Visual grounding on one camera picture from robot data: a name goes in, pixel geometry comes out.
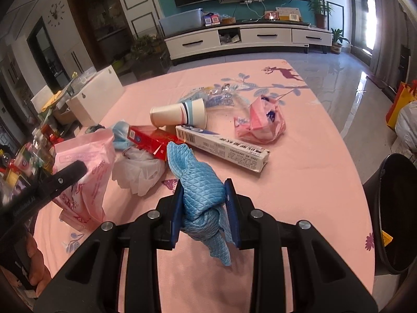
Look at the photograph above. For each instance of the yellow paper envelope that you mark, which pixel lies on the yellow paper envelope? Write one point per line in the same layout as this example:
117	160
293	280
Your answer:
52	101

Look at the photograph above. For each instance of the white wooden box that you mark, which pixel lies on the white wooden box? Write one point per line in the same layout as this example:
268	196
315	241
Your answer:
97	94

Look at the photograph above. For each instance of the red cigarette box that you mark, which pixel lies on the red cigarette box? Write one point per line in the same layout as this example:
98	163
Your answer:
146	140

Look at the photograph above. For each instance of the white translucent plastic bag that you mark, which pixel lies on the white translucent plastic bag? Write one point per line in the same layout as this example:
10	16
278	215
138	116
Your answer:
140	172

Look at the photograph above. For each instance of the translucent blue storage box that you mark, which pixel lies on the translucent blue storage box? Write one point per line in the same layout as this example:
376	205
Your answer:
180	21

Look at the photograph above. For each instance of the yellow red shopping bag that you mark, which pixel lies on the yellow red shopping bag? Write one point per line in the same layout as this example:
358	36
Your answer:
399	104

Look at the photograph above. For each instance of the person's left hand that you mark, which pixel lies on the person's left hand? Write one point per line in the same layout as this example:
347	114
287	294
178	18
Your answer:
37	260

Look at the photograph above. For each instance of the small potted plant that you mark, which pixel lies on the small potted plant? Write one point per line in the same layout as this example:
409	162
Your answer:
337	42

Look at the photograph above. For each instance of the clear blue plastic wrapper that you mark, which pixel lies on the clear blue plastic wrapper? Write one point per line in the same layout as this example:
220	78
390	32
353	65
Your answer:
218	99

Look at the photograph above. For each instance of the pink floral tablecloth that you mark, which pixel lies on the pink floral tablecloth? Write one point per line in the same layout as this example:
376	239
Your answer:
293	186

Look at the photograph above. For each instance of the large pink printed bag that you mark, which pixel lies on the large pink printed bag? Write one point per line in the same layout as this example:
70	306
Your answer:
88	169

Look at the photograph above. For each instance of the grey curtain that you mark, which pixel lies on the grey curtain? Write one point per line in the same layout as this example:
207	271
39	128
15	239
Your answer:
391	13

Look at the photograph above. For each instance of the white toothpaste box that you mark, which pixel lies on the white toothpaste box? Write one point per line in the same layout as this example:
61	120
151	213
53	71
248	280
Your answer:
224	148

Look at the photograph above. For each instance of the blue face mask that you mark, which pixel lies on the blue face mask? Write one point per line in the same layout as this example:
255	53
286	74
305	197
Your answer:
120	133

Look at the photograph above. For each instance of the striped paper cup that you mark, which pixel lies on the striped paper cup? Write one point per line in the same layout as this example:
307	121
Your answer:
176	112

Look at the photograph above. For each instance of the black trash bin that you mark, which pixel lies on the black trash bin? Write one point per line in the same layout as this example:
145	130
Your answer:
381	202

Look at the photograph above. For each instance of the white desk calendar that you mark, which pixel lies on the white desk calendar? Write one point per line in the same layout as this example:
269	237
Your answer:
286	13

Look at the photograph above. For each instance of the tall potted plant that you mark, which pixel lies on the tall potted plant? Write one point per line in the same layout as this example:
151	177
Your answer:
321	13

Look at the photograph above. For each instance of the cluster of bottles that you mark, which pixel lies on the cluster of bottles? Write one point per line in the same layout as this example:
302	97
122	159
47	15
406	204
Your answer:
29	156

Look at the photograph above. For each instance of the white filled sack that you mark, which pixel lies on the white filled sack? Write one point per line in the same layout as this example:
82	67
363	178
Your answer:
409	124

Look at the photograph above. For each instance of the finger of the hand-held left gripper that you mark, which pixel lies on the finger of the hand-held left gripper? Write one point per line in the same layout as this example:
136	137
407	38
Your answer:
60	181

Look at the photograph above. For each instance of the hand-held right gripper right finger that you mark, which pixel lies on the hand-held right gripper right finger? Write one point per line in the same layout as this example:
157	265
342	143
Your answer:
233	216

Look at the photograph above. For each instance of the crumpled pink plastic bag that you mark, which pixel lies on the crumpled pink plastic bag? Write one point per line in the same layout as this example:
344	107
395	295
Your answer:
260	127

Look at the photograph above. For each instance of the blue textured cloth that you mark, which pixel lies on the blue textured cloth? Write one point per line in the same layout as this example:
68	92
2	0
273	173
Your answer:
202	182

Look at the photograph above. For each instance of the cardboard box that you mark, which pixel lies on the cardboard box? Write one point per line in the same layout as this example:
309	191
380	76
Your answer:
63	115

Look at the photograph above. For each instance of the white television cabinet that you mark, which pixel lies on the white television cabinet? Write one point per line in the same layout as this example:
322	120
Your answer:
264	36

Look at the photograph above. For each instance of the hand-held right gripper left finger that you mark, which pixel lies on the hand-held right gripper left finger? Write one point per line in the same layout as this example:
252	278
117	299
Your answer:
177	213

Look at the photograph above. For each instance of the bushy plant on stand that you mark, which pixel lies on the bushy plant on stand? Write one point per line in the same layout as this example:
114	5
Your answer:
148	52

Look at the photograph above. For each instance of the deer wall clock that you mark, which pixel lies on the deer wall clock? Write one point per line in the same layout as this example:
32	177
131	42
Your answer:
56	14

